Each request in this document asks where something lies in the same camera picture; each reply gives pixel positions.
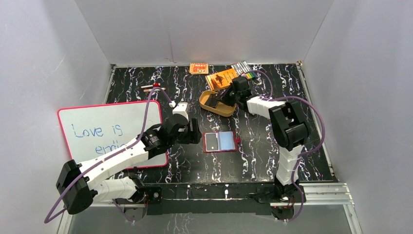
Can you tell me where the yellow oval tray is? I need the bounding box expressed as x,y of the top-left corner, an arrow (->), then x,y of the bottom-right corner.
199,90 -> 236,117

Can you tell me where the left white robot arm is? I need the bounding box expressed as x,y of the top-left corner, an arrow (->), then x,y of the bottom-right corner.
56,114 -> 202,215

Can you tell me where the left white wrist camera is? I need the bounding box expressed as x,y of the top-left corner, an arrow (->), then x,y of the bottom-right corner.
172,102 -> 189,120

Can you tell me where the black credit card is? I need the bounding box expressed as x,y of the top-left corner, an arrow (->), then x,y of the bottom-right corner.
205,95 -> 220,108
205,133 -> 218,152

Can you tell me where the small orange card box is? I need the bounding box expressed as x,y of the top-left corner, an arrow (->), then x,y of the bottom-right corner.
189,63 -> 209,75

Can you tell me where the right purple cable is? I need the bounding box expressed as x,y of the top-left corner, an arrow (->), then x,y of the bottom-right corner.
246,69 -> 326,222

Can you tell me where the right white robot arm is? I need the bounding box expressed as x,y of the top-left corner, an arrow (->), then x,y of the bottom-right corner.
206,77 -> 310,202

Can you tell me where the red card holder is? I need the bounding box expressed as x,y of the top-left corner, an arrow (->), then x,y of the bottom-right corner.
202,131 -> 241,153

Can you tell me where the orange white marker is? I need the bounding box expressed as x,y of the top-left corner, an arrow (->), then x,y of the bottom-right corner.
143,87 -> 166,93

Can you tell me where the orange book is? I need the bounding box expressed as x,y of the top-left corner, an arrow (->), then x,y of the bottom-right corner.
206,68 -> 239,91

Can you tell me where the coloured marker set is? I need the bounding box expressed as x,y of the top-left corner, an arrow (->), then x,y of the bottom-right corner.
231,60 -> 258,79

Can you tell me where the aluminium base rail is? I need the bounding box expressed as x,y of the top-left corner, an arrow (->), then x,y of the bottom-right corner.
63,177 -> 353,221

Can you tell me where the pink framed whiteboard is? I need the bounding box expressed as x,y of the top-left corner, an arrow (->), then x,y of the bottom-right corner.
57,100 -> 163,163

